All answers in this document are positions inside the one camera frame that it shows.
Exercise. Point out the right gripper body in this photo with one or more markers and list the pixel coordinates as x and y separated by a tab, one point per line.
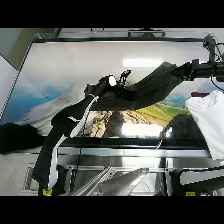
191	71

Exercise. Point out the dark grey garment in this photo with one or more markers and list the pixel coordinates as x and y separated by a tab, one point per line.
150	87

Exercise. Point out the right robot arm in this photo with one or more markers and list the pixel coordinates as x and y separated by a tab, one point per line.
213	70

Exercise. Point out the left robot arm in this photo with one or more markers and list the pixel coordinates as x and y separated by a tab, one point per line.
46	160

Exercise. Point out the dark red garment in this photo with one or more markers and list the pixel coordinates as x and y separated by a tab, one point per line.
200	94

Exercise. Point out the white garment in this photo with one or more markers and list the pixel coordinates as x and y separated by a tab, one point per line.
210	120

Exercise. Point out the black garment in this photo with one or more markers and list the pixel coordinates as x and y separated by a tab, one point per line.
16	138

